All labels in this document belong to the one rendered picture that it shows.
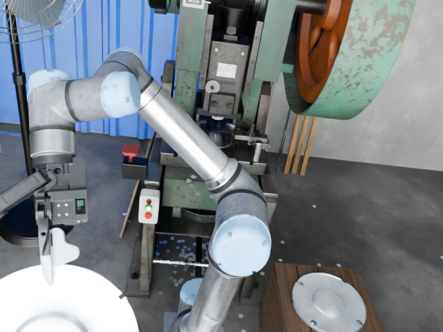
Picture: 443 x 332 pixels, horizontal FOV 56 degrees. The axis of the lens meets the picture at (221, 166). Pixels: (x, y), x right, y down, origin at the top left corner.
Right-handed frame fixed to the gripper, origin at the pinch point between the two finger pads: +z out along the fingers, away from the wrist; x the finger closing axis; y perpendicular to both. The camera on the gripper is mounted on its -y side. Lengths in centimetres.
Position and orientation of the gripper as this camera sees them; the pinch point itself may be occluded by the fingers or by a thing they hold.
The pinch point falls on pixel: (46, 277)
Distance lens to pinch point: 76.8
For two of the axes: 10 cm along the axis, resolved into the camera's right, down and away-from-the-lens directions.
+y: 9.4, -0.5, 3.3
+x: -3.1, 1.8, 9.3
